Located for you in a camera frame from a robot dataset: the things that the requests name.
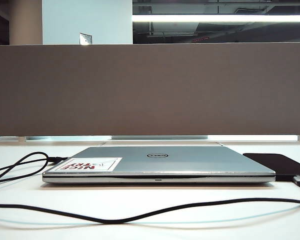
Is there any metal wall plate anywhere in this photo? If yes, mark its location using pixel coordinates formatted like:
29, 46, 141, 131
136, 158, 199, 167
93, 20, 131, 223
79, 32, 93, 46

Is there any grey bar under divider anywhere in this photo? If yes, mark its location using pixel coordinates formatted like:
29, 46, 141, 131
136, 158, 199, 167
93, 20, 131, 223
111, 135, 209, 140

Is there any white sticker with red print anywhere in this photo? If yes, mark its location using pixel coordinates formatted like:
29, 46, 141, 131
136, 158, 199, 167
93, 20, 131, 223
54, 157, 123, 173

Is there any brown fabric desk divider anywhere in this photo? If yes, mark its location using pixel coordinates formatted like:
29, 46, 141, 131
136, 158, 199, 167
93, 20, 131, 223
0, 44, 300, 139

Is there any silver Dell laptop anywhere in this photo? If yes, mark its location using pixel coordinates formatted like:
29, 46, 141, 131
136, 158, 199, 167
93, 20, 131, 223
41, 146, 277, 185

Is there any black charging cable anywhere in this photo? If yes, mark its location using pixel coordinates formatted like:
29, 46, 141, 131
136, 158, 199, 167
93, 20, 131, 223
0, 152, 300, 225

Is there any long ceiling light strip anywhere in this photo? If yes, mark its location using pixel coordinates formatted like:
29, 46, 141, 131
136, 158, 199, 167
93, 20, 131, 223
132, 14, 300, 23

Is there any black smartphone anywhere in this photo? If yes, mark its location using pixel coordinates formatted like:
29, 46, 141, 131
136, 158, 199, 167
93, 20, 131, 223
242, 152, 300, 183

